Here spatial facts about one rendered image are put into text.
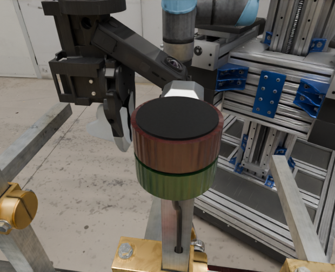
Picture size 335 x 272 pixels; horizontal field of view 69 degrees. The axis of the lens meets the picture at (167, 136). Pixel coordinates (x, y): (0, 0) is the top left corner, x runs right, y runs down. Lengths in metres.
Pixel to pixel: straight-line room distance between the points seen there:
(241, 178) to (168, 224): 1.21
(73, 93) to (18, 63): 3.41
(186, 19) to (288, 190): 0.41
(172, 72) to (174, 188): 0.16
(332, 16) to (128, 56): 0.92
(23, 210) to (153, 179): 0.26
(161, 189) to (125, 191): 1.50
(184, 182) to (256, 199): 1.25
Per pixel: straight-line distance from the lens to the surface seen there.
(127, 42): 0.29
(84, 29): 0.31
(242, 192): 1.41
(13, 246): 0.45
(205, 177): 0.16
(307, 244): 0.47
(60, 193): 1.76
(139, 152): 0.15
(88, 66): 0.30
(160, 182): 0.16
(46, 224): 1.63
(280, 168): 0.58
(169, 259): 0.36
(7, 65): 3.84
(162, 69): 0.28
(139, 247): 0.40
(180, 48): 0.58
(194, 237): 0.42
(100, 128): 0.35
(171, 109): 0.16
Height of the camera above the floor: 1.22
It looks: 35 degrees down
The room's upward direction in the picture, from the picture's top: straight up
